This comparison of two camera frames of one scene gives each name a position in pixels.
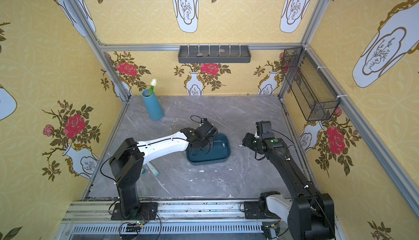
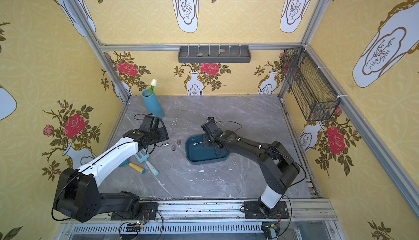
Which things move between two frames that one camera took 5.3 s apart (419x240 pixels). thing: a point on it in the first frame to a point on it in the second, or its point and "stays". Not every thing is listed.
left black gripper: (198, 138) to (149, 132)
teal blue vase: (155, 108) stays
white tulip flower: (153, 83) stays
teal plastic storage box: (219, 153) stays
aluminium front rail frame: (94, 220) stays
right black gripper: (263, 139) to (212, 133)
